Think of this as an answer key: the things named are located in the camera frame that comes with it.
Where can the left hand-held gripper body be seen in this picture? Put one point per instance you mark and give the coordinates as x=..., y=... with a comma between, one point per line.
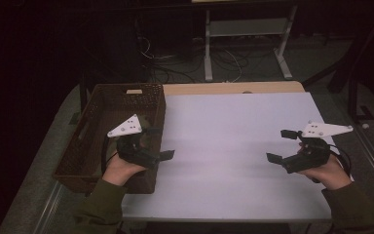
x=133, y=152

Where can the white table board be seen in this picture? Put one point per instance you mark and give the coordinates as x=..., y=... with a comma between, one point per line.
x=224, y=130

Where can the person's left hand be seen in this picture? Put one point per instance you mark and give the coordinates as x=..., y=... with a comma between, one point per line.
x=120, y=170

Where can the black metal stand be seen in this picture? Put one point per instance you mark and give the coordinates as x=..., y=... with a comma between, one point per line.
x=353, y=100

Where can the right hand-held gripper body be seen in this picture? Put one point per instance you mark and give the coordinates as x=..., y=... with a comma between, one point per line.
x=308, y=156

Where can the brown woven basket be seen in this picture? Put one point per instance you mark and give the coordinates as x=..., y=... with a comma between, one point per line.
x=110, y=104

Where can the white metal stand frame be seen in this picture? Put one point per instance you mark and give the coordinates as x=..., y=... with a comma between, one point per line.
x=207, y=48

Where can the small white round object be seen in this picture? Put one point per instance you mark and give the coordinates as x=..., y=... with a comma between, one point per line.
x=365, y=126

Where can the person's right hand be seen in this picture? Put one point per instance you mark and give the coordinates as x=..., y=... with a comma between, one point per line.
x=331, y=175

